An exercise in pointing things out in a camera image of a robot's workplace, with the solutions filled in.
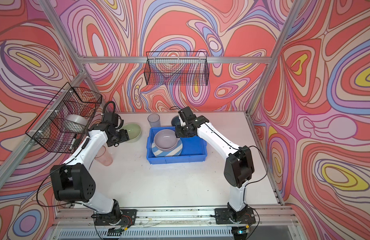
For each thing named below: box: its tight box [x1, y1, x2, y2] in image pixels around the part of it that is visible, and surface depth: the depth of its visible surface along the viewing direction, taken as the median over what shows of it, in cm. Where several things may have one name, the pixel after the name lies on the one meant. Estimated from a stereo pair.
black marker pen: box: [69, 134, 77, 151], surface depth 74 cm
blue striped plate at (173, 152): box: [151, 138, 183, 157], surface depth 93 cm
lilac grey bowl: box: [153, 129, 179, 151], surface depth 97 cm
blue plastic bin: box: [146, 126, 208, 164], surface depth 95 cm
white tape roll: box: [64, 114, 88, 133], surface depth 74 cm
